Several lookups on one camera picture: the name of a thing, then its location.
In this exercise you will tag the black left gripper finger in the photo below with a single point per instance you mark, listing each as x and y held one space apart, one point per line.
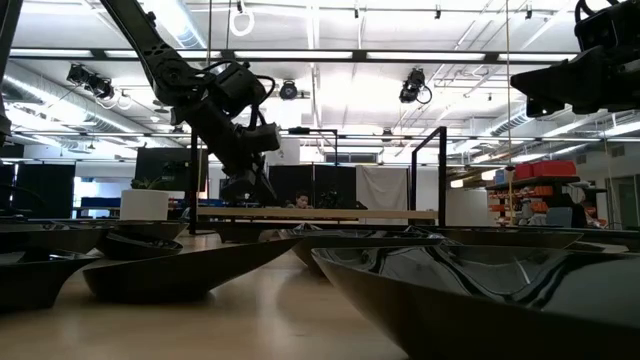
252 182

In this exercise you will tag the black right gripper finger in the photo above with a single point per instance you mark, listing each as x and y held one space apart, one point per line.
552 112
565 82

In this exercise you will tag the black teardrop mini plate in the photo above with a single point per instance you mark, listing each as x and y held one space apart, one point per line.
510 239
135 250
175 275

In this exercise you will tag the black leaf-shaped mini plate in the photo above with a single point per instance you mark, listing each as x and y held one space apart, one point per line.
50 240
160 229
360 239
450 320
420 230

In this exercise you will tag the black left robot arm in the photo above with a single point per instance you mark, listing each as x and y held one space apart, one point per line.
150 50

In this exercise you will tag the person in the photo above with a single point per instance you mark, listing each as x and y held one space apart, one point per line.
300 200

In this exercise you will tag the wooden riser shelf black legs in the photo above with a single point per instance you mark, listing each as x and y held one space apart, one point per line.
300 213

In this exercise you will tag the red storage bin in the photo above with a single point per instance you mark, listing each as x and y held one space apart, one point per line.
545 170

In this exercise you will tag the black partition panel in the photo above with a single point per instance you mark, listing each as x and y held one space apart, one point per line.
45 190
330 177

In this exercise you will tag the storage rack with bins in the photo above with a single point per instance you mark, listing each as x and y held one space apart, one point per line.
550 205

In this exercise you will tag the white pot with succulent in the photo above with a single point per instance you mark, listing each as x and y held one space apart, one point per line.
145 205

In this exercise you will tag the black ceiling spotlight cluster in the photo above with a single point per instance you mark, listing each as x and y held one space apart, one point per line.
95 86

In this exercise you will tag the white hanging cloth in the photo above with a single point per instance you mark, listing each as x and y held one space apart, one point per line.
382 187

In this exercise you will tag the black background metal frame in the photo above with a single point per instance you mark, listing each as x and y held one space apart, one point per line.
299 131

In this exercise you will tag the round black overhead camera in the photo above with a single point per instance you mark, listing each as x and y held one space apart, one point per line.
288 90

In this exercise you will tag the black overhead frame beam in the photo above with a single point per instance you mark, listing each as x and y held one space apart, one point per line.
97 53

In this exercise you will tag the black metal table frame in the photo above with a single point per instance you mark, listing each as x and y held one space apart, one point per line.
615 234

